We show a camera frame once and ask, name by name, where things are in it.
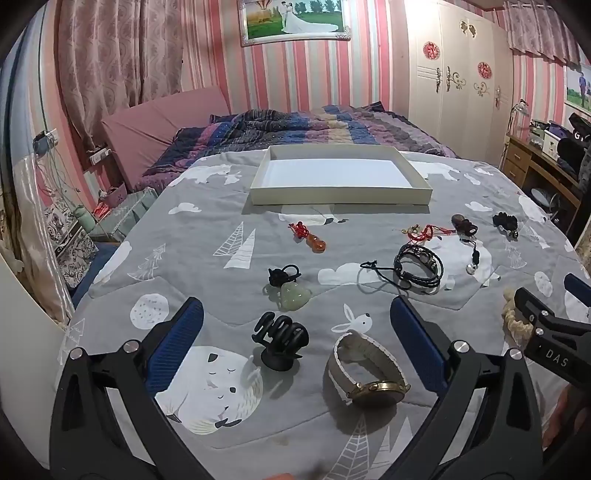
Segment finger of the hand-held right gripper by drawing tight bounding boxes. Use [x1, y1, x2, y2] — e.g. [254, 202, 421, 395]
[563, 272, 591, 303]
[514, 286, 591, 340]

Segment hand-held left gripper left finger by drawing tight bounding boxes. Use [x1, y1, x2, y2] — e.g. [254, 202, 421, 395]
[50, 296, 218, 480]

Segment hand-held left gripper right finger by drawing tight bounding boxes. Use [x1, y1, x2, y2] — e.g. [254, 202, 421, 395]
[390, 295, 550, 480]

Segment black braided leather bracelet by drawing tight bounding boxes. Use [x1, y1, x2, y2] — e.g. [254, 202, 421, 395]
[360, 244, 445, 291]

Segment black scrunchie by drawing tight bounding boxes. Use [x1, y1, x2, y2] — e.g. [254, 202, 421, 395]
[492, 211, 520, 240]

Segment brown bead pendant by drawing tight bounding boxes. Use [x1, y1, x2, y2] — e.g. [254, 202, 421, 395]
[451, 213, 478, 237]

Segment red string bracelet gold bells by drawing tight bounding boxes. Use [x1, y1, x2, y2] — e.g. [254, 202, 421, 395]
[399, 223, 455, 243]

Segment jade pendant black cord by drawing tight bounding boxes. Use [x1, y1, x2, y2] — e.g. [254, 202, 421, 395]
[263, 264, 314, 311]

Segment orange gourd pendant red cord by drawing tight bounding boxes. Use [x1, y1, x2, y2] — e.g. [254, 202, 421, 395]
[288, 222, 328, 254]

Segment white cardboard box tray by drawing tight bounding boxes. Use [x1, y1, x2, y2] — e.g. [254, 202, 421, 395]
[249, 145, 433, 207]

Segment person's right hand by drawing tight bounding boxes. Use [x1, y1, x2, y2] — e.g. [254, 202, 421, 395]
[542, 385, 591, 450]

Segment grey animal print blanket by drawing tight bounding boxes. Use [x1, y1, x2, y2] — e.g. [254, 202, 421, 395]
[69, 150, 591, 480]

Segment black hair claw clip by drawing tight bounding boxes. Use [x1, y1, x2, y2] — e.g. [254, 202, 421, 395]
[250, 312, 310, 371]

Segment wooden desk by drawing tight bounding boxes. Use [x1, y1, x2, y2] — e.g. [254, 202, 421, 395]
[501, 131, 583, 241]

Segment mint green storage box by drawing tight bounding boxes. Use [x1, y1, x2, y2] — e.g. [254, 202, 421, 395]
[90, 187, 160, 243]

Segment black white patterned bag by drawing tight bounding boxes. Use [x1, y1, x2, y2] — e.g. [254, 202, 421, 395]
[44, 203, 100, 289]

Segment white box on desk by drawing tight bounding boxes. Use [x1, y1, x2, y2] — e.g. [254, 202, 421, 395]
[542, 127, 564, 155]

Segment pink small box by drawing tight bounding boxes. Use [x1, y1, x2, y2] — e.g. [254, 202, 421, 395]
[97, 182, 127, 208]

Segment cream satin cloth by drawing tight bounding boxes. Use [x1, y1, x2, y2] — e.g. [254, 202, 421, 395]
[0, 152, 75, 324]

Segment desk lamp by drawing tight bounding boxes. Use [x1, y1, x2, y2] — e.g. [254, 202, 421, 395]
[505, 99, 529, 137]

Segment white wardrobe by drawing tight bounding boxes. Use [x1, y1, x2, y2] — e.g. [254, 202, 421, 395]
[405, 0, 515, 169]

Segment pink folded mattress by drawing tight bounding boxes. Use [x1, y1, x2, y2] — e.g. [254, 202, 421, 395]
[100, 85, 232, 192]

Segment striped purple blue quilt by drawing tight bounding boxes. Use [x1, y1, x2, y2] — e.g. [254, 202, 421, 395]
[141, 104, 460, 190]

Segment short pink window curtain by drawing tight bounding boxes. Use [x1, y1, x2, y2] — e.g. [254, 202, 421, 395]
[501, 0, 583, 65]

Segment pink patterned curtain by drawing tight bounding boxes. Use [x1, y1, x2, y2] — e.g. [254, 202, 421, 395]
[55, 0, 185, 151]

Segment framed wedding photo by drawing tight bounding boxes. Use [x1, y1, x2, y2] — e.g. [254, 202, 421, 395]
[236, 0, 352, 47]

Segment cream beaded bracelet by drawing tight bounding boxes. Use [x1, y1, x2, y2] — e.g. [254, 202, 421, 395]
[502, 288, 534, 344]

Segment gold watch white strap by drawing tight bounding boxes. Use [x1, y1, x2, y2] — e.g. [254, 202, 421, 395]
[326, 331, 411, 408]

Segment silver pendant black cord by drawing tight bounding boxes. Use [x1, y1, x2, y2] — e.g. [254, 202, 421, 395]
[462, 235, 482, 275]

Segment wall poster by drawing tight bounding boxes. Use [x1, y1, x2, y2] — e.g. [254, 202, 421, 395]
[564, 65, 591, 114]

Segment wall socket with charger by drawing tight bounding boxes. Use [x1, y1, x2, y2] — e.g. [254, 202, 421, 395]
[32, 129, 58, 155]

